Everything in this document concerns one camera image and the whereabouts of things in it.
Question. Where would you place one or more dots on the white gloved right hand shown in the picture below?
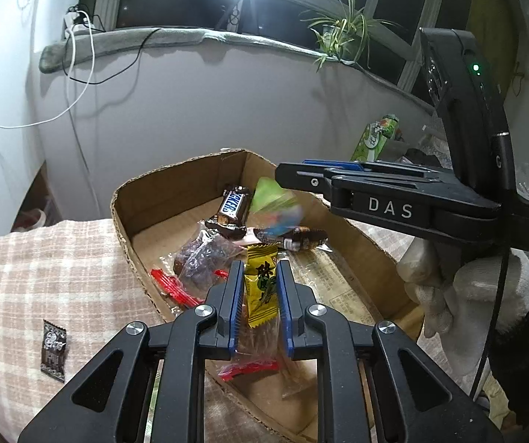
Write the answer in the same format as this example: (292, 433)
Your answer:
(460, 312)

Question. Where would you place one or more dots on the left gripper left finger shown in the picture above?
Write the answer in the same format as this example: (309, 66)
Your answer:
(221, 338)

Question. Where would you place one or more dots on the plaid beige table cloth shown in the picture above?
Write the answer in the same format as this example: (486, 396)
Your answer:
(74, 275)

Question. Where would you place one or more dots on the brown cardboard box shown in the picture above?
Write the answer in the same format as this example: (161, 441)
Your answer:
(188, 222)

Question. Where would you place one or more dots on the red candy wrapper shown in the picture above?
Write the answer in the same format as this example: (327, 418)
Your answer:
(171, 286)

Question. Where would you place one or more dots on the green white carton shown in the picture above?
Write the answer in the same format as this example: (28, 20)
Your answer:
(374, 138)

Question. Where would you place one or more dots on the white power strip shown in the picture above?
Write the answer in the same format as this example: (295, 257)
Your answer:
(76, 22)

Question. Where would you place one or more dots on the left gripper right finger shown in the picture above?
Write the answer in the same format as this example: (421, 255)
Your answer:
(298, 340)

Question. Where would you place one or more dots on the yellow candy packet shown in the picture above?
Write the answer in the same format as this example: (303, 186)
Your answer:
(261, 284)

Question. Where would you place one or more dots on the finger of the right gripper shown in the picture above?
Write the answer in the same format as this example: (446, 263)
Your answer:
(305, 177)
(341, 165)

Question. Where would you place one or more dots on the black tripod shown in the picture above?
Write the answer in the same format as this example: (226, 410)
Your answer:
(237, 17)

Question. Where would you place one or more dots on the red date snack packet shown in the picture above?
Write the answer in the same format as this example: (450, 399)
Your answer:
(201, 256)

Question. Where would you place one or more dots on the potted spider plant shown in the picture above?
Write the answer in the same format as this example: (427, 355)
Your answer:
(346, 38)

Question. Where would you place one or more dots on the dark chocolate bar wrapper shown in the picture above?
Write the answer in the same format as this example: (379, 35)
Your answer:
(234, 206)

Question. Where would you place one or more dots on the green jelly cup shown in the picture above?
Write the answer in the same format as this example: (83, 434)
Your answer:
(275, 210)

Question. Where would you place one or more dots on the long brown candy bar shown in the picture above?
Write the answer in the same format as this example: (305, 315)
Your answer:
(300, 238)

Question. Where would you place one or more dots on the small black snack packet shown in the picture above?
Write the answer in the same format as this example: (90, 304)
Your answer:
(53, 351)

